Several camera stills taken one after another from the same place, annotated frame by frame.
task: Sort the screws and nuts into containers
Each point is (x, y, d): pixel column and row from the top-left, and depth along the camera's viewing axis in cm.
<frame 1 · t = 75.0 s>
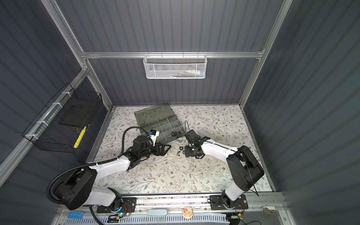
left hand: (167, 147, 84), fingers open
right hand: (190, 152, 90), fingers open
grey compartment organizer box: (161, 118, 114), on the table
black hex nut: (181, 148, 97), on the table
black hex bolt: (175, 133, 104), on the table

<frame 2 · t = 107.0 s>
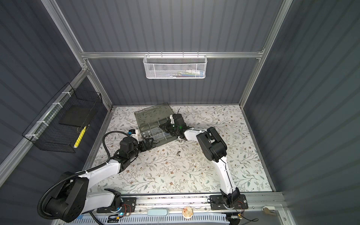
left hand: (149, 141, 87), fingers open
right hand: (159, 126, 95), fingers closed
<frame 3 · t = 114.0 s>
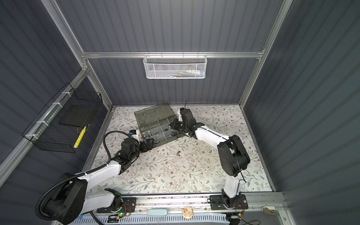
left hand: (149, 141, 87), fingers open
right hand: (170, 124, 88), fingers closed
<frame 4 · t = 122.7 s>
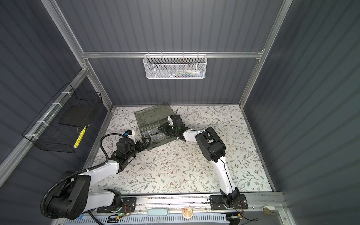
left hand: (147, 141, 88), fingers open
right hand: (158, 128, 96), fingers closed
